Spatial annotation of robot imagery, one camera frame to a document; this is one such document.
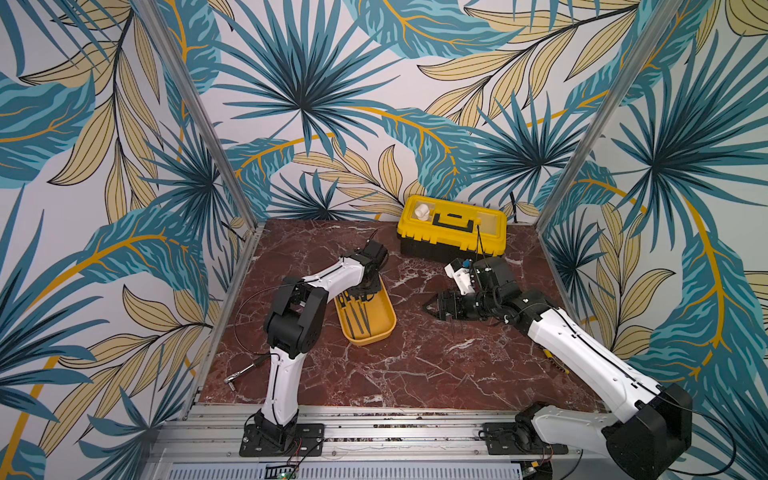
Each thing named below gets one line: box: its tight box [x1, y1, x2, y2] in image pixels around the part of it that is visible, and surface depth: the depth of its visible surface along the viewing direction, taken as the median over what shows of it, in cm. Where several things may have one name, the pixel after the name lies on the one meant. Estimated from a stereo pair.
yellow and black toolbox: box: [397, 194, 507, 263], surface depth 100 cm
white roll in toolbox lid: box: [414, 203, 430, 221], surface depth 97 cm
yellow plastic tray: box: [334, 275, 397, 347], surface depth 96 cm
